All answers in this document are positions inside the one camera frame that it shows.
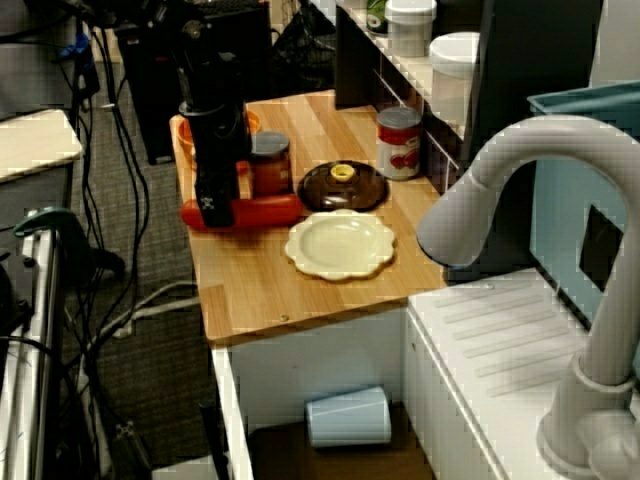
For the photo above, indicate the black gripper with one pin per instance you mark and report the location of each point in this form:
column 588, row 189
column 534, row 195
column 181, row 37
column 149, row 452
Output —
column 220, row 140

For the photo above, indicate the red toy sausage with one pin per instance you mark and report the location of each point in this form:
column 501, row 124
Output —
column 270, row 210

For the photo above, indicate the beans can orange label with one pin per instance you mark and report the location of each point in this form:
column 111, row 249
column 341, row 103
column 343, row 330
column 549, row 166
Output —
column 270, row 170

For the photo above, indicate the orange toy pot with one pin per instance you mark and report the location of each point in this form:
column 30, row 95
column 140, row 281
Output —
column 184, row 137

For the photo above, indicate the brown lid yellow knob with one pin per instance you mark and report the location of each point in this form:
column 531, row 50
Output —
column 345, row 192

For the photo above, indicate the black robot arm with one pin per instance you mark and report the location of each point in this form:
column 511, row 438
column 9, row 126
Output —
column 205, row 65

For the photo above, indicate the black tower box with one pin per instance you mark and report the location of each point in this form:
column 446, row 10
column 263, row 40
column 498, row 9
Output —
column 150, row 100

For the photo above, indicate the cream scalloped plate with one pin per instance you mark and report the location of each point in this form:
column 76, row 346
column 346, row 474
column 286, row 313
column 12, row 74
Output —
column 340, row 245

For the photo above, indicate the green power drill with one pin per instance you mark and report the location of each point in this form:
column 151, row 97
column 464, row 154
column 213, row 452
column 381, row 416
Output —
column 60, row 225

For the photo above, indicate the cream side table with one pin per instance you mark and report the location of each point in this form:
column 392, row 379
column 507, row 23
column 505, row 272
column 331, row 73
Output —
column 35, row 145

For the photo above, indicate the tomato can red label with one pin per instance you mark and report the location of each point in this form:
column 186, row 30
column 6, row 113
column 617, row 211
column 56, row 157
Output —
column 399, row 145

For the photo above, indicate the green labelled jar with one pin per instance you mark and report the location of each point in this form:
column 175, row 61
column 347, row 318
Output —
column 375, row 17

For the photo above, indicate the light blue cup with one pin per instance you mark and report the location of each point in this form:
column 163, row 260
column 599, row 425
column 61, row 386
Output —
column 350, row 417

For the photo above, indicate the white plastic jar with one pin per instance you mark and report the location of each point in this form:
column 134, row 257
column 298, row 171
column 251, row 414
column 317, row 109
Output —
column 410, row 27
column 452, row 70

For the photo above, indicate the black slotted bar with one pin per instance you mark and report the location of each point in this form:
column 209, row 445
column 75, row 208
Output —
column 132, row 450

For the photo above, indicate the white sink unit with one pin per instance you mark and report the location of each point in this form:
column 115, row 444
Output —
column 500, row 325

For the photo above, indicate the grey toy faucet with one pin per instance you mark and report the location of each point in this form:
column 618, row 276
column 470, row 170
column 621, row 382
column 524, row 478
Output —
column 550, row 145

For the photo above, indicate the dark upright post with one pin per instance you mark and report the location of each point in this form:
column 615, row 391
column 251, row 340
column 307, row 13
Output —
column 530, row 50
column 357, row 75

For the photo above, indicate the silver aluminium rail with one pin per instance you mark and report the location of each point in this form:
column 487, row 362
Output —
column 40, row 350

